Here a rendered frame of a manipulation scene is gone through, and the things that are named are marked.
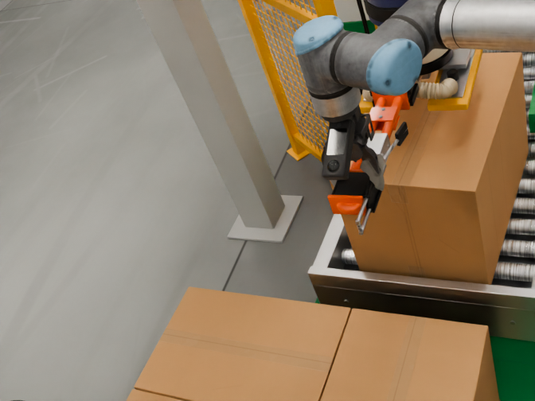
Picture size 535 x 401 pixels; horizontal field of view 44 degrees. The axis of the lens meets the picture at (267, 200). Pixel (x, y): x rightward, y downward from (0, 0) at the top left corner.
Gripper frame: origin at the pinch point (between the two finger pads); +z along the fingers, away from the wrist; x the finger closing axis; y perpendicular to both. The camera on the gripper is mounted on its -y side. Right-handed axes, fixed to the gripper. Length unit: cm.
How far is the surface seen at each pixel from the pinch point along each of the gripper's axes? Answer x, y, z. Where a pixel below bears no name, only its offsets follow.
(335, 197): 2.8, -4.8, -2.0
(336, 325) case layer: 25, 9, 68
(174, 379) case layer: 69, -18, 68
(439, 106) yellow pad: -6.7, 42.4, 12.2
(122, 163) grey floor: 218, 134, 124
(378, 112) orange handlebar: 1.7, 23.8, -0.8
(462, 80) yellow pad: -11, 52, 11
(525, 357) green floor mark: -22, 41, 122
